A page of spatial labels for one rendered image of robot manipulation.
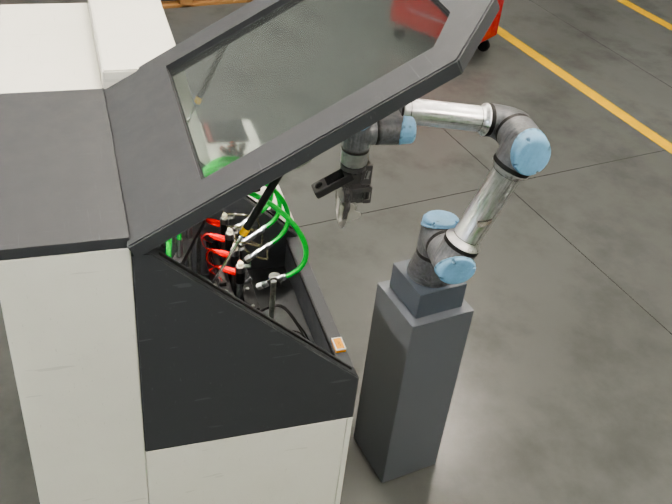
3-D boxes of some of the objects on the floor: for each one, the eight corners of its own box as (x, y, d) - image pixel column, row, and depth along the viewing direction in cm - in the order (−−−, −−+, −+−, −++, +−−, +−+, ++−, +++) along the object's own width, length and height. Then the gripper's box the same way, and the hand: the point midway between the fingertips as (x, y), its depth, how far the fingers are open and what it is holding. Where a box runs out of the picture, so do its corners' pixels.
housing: (156, 612, 271) (130, 236, 180) (64, 632, 263) (-12, 250, 172) (116, 323, 375) (87, -7, 285) (49, 331, 367) (-3, -5, 277)
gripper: (376, 170, 227) (367, 233, 240) (365, 152, 234) (357, 215, 246) (346, 172, 224) (338, 236, 237) (336, 155, 231) (329, 218, 244)
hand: (339, 223), depth 240 cm, fingers closed
